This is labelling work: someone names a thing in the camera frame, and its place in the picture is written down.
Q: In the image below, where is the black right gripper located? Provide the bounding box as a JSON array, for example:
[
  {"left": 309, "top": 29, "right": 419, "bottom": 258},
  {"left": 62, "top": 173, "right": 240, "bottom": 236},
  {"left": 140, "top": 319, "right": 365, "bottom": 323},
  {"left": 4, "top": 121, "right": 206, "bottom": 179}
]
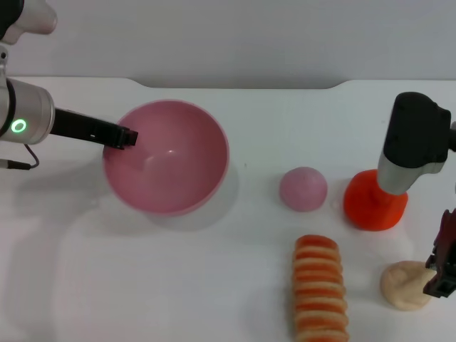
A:
[{"left": 423, "top": 207, "right": 456, "bottom": 298}]

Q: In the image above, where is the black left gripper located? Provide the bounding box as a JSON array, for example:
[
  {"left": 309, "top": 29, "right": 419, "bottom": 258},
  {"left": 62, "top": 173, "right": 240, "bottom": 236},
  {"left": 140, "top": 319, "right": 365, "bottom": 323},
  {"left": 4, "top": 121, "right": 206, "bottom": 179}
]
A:
[{"left": 51, "top": 108, "right": 140, "bottom": 151}]

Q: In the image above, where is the beige egg yolk pastry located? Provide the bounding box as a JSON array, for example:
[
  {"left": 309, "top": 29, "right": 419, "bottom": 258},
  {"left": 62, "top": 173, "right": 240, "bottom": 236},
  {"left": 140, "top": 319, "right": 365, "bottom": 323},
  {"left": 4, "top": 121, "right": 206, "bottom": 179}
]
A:
[{"left": 379, "top": 260, "right": 435, "bottom": 311}]

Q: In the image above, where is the pink plastic bowl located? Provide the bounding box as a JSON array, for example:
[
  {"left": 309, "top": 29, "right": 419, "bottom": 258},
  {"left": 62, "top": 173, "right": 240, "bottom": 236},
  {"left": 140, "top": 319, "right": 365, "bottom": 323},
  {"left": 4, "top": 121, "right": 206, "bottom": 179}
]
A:
[{"left": 102, "top": 99, "right": 231, "bottom": 218}]

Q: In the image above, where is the orange tangerine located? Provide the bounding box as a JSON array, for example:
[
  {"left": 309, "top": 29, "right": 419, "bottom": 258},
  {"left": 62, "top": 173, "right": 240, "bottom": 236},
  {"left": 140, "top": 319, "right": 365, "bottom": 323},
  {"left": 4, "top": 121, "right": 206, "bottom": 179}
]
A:
[{"left": 343, "top": 169, "right": 410, "bottom": 232}]

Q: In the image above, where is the orange striped bread roll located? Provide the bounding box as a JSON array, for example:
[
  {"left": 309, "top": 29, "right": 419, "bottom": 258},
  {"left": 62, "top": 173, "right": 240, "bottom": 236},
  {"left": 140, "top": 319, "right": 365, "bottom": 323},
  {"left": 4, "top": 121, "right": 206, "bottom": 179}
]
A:
[{"left": 291, "top": 234, "right": 351, "bottom": 342}]

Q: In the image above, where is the pink round bun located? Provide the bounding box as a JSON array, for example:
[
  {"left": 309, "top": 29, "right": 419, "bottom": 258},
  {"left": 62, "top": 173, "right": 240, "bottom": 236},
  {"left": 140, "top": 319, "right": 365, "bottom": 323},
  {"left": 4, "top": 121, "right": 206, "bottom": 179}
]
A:
[{"left": 279, "top": 166, "right": 328, "bottom": 214}]

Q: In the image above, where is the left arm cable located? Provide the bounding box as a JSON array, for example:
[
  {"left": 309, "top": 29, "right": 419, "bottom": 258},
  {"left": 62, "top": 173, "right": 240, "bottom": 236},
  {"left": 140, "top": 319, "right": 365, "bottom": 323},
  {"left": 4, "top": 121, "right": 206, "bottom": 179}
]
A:
[{"left": 0, "top": 143, "right": 39, "bottom": 170}]

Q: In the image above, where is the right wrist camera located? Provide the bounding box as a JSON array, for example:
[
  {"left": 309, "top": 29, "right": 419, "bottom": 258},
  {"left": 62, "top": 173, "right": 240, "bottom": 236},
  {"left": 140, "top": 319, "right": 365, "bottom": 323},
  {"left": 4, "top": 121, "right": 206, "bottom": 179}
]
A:
[{"left": 377, "top": 91, "right": 456, "bottom": 197}]

